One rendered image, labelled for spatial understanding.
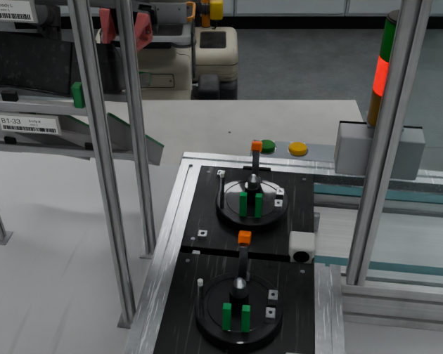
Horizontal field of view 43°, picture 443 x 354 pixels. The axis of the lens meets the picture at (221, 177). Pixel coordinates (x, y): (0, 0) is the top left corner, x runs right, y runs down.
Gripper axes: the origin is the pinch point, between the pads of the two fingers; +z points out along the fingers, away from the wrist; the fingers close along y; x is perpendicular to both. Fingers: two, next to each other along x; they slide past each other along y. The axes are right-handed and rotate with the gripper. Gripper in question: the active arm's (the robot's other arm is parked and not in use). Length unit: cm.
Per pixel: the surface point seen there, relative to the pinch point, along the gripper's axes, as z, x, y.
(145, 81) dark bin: 2.8, 3.7, 5.3
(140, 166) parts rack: 16.5, 10.3, 6.6
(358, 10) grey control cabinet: -234, 225, 78
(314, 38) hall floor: -210, 233, 51
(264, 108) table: -29, 55, 26
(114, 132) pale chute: 15.6, 1.0, 3.2
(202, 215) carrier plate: 20.2, 20.5, 18.3
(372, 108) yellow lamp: 13.8, -13.5, 42.1
